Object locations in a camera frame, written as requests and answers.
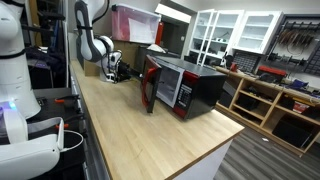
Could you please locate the pink translucent storage bin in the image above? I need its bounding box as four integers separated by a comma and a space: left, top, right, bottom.
111, 3, 162, 45

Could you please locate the orange handled clamp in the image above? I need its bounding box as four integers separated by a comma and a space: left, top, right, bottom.
54, 122, 71, 131
54, 94, 81, 105

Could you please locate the white cable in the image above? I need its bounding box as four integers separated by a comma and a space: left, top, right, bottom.
59, 129, 85, 153

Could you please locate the black microwave door red handle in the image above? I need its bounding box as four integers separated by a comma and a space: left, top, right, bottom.
141, 54, 163, 114

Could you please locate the tall white glass-door cabinet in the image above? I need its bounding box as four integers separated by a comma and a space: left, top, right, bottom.
188, 8, 245, 67

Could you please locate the red white carton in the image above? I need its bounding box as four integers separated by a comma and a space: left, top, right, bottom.
292, 100, 311, 115

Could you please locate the small black bin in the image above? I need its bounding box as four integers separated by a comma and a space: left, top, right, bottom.
235, 94, 261, 112

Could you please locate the black tool wall panel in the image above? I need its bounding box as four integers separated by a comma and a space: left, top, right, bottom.
264, 13, 320, 77

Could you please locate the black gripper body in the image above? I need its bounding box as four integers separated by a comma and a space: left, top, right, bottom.
114, 60, 134, 82

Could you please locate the brown cardboard box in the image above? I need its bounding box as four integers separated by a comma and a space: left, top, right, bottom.
75, 31, 143, 78

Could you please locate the red toolbox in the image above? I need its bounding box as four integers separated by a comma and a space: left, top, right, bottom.
256, 65, 288, 84

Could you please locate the large black box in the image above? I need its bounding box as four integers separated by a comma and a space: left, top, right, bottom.
271, 118, 314, 150

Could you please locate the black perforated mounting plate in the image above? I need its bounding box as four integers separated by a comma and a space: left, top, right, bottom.
28, 87, 88, 180

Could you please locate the black storage rack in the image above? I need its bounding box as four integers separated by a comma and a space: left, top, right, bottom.
19, 0, 69, 89

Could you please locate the black red microwave body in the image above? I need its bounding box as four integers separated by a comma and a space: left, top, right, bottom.
153, 55, 228, 121

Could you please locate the wooden shelf unit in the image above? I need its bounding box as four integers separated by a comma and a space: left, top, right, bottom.
214, 65, 320, 158

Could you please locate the white crumpled paper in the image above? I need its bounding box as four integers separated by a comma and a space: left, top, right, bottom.
146, 43, 167, 54

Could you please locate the wide white glass-door cabinet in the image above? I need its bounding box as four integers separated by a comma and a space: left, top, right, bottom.
232, 10, 284, 56

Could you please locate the black small parts organizer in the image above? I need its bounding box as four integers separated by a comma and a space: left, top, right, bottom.
232, 50, 263, 74

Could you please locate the red cylinder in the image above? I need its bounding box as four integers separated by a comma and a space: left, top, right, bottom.
155, 21, 165, 46

